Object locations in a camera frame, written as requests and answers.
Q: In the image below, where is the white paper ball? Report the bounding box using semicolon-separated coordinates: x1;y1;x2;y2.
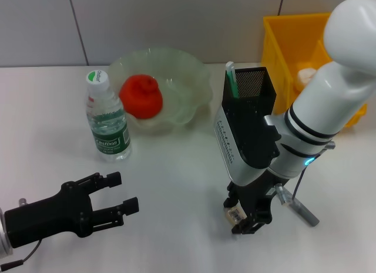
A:
297;68;318;92

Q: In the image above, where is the clear wavy glass fruit bowl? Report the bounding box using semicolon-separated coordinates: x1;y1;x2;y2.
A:
109;46;213;136

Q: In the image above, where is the clear green-label water bottle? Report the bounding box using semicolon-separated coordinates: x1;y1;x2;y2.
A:
84;69;132;164

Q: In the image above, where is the green utility knife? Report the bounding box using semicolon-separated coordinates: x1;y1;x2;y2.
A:
225;61;240;99

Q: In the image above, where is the right wrist connector cable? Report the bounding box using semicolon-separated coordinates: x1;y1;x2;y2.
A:
289;140;337;208

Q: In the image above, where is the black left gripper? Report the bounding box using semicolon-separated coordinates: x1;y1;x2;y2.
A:
4;171;141;250

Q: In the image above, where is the grey glitter pen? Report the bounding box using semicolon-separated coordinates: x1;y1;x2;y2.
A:
276;184;321;227

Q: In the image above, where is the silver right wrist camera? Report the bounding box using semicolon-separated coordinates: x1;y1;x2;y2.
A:
213;104;282;187

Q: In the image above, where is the yellow plastic storage bin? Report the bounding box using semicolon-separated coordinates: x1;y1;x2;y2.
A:
262;12;368;130

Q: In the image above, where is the orange fruit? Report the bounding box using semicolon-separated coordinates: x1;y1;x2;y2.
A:
119;75;164;120

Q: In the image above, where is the left wrist connector cable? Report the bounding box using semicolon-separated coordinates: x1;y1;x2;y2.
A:
0;198;45;269

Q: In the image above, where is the wrist connector cable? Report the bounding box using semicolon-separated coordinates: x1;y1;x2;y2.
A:
289;140;337;208
0;198;45;269

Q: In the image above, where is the black mesh pen holder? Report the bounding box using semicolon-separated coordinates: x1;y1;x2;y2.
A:
221;66;277;117

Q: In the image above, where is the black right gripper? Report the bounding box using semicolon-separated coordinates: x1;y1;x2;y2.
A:
224;170;279;235

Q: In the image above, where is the beige barcode eraser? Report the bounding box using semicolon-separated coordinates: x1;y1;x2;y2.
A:
224;205;246;227

